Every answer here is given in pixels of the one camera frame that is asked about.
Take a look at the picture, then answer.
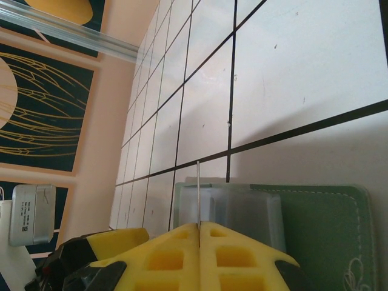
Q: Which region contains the green card holder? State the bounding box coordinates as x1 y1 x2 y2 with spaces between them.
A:
173 181 371 291

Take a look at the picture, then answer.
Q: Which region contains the black VIP card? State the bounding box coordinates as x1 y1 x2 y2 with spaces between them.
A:
196 162 201 227

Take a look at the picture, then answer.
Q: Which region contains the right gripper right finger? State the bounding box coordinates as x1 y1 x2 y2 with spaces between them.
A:
199 220 301 291

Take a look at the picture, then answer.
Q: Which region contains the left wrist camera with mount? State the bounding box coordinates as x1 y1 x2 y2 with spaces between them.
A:
0 183 58 291

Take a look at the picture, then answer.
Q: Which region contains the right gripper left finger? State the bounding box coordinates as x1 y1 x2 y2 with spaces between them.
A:
62 223 201 291

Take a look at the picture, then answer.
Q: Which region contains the clear plastic tube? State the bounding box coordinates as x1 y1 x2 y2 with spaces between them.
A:
0 4 143 65

